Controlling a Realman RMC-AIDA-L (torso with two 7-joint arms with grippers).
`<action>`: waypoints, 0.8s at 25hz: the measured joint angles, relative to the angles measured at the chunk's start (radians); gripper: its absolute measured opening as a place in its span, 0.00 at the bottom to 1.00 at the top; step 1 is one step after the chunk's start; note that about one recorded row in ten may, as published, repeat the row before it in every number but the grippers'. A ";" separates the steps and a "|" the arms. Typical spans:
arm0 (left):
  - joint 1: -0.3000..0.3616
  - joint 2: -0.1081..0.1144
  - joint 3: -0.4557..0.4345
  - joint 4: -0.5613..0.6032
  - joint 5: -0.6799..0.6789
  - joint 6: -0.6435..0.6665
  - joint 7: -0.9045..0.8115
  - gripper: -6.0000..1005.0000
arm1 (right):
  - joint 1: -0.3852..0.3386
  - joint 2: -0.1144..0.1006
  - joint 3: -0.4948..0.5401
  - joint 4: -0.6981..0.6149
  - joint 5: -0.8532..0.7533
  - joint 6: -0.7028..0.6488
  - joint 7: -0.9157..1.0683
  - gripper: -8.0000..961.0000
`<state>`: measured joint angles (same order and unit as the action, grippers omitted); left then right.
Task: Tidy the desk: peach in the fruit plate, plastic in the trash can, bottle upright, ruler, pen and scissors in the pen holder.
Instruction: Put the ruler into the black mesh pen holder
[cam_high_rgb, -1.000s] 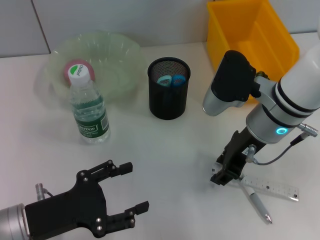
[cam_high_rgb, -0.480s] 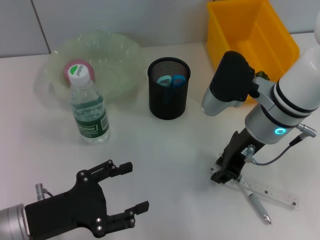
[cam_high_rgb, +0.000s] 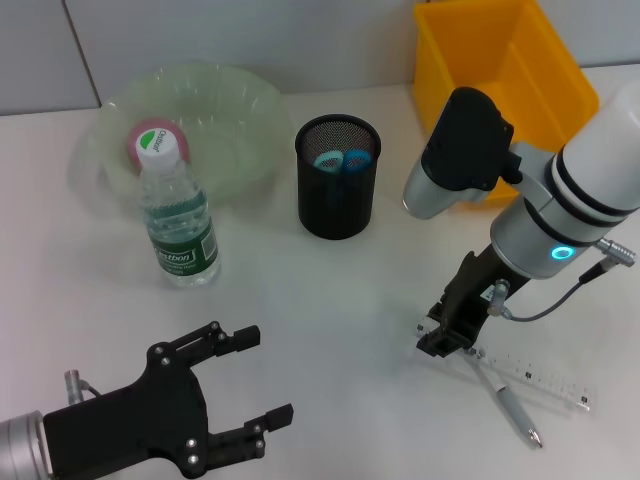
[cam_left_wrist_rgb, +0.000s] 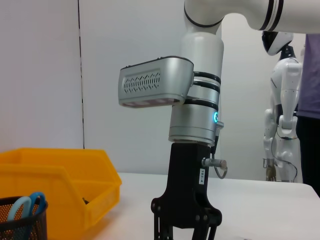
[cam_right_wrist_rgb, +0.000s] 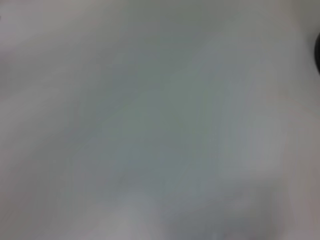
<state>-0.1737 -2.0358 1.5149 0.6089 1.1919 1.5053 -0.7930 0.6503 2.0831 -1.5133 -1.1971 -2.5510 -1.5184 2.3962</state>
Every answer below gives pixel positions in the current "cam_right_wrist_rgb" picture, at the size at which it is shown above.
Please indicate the black mesh pen holder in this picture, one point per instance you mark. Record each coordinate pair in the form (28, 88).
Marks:
(318, 55)

